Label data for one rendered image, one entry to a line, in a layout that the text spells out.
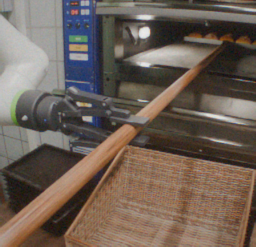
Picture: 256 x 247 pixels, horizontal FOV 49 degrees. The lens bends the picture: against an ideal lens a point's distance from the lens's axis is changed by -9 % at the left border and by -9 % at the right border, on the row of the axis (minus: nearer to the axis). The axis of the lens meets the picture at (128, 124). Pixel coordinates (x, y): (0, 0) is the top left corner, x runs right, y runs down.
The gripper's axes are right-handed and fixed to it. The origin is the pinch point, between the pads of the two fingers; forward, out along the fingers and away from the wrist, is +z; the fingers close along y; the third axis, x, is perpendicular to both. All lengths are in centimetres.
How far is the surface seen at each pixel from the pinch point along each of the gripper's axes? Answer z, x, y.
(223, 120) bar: 15.3, -19.1, 2.9
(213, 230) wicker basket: 16, -45, 60
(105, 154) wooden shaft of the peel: 1.5, 12.2, -0.9
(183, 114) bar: 5.2, -19.0, 2.9
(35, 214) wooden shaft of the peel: 1.3, 29.1, -1.0
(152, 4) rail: -11.9, -41.9, -22.6
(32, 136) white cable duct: -81, -54, 43
